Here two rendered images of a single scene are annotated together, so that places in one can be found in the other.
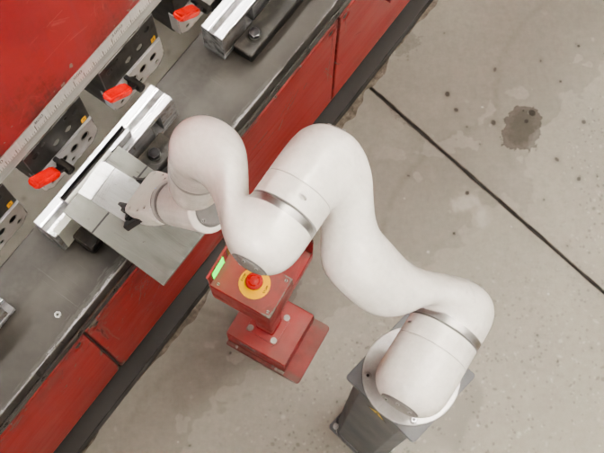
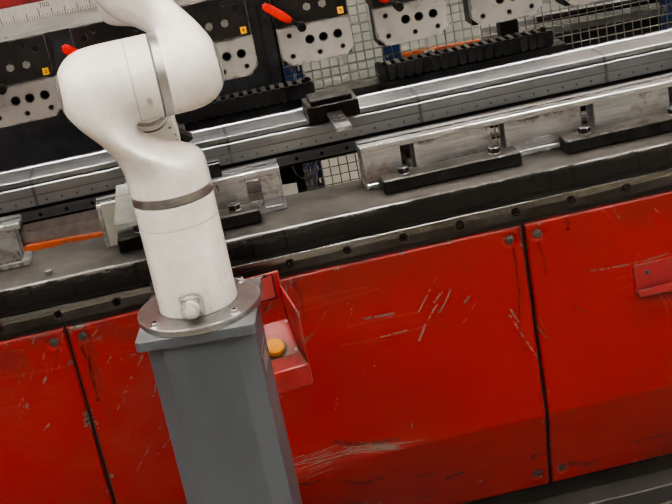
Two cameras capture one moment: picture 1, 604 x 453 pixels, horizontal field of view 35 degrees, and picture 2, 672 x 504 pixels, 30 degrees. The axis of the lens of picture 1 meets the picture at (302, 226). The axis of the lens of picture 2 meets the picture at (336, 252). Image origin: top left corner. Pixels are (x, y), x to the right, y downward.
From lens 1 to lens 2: 2.16 m
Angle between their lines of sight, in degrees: 59
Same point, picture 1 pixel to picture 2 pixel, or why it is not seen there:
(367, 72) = (659, 482)
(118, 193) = not seen: hidden behind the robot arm
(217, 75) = (349, 196)
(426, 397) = (71, 63)
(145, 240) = not seen: hidden behind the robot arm
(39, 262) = (82, 249)
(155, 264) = (126, 216)
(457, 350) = (131, 47)
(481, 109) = not seen: outside the picture
